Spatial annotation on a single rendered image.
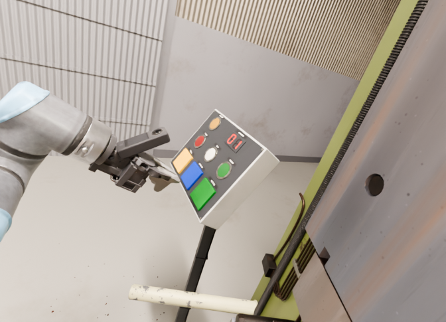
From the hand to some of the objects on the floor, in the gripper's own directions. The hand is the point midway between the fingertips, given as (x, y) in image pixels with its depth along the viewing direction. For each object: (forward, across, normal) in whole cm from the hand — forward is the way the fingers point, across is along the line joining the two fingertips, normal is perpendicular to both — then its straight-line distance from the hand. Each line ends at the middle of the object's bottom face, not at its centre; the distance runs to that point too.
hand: (177, 177), depth 60 cm
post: (+72, -9, -82) cm, 110 cm away
